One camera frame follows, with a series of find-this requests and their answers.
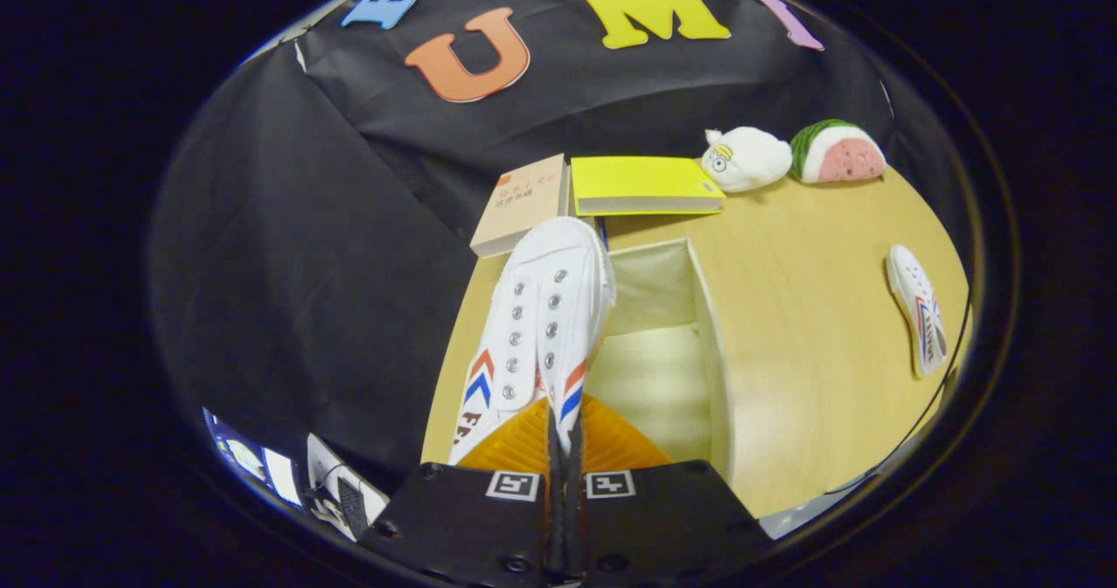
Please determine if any yellow cover book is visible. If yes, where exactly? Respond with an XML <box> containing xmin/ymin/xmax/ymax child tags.
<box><xmin>570</xmin><ymin>155</ymin><xmax>727</xmax><ymax>218</ymax></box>

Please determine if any black cable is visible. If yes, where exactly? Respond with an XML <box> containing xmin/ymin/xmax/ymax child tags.
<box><xmin>823</xmin><ymin>302</ymin><xmax>974</xmax><ymax>496</ymax></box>

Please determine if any tan cover book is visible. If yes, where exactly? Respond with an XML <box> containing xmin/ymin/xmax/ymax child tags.
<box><xmin>469</xmin><ymin>154</ymin><xmax>573</xmax><ymax>259</ymax></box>

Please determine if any white plush toy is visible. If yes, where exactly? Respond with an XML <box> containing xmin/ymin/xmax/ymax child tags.
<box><xmin>701</xmin><ymin>126</ymin><xmax>794</xmax><ymax>195</ymax></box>

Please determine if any watermelon slice plush toy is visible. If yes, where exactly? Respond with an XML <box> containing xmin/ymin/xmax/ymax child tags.
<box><xmin>790</xmin><ymin>119</ymin><xmax>888</xmax><ymax>185</ymax></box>

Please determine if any grey fabric storage box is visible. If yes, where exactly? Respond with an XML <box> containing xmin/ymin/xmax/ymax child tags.
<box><xmin>600</xmin><ymin>237</ymin><xmax>737</xmax><ymax>468</ymax></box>

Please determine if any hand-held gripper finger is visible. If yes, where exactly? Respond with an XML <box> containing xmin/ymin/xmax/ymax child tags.
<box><xmin>565</xmin><ymin>392</ymin><xmax>774</xmax><ymax>587</ymax></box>
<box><xmin>358</xmin><ymin>396</ymin><xmax>565</xmax><ymax>587</ymax></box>

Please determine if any bright screen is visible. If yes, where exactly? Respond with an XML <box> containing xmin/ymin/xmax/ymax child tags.
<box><xmin>204</xmin><ymin>408</ymin><xmax>305</xmax><ymax>509</ymax></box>

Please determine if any white striped canvas shoe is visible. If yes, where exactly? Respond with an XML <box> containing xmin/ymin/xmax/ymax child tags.
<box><xmin>885</xmin><ymin>244</ymin><xmax>950</xmax><ymax>379</ymax></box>
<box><xmin>448</xmin><ymin>215</ymin><xmax>618</xmax><ymax>467</ymax></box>

